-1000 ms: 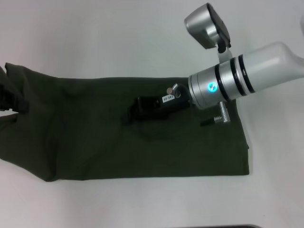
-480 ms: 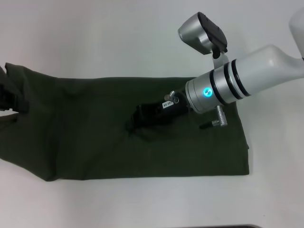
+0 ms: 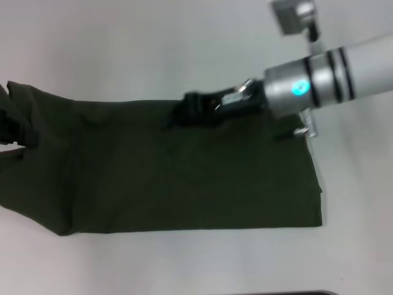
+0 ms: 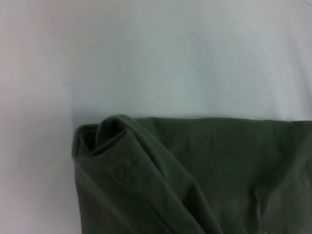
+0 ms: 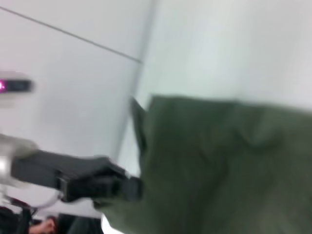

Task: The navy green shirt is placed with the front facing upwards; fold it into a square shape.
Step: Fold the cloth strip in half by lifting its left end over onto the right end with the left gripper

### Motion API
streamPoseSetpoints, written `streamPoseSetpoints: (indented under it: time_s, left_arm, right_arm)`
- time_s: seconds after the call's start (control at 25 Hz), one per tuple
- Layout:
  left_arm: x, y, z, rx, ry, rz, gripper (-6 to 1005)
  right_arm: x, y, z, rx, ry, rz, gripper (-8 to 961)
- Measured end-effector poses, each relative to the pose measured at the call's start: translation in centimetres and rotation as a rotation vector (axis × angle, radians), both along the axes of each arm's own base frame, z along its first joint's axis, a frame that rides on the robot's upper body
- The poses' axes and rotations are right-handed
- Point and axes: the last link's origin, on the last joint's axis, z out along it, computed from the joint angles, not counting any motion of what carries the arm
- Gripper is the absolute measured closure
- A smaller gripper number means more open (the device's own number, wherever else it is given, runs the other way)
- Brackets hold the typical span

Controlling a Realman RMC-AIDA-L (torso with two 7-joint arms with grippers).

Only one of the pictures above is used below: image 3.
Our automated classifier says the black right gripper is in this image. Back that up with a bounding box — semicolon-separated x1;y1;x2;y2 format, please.
161;78;271;132

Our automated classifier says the dark green FREE t-shirt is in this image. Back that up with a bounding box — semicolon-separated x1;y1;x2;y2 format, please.
0;80;324;237

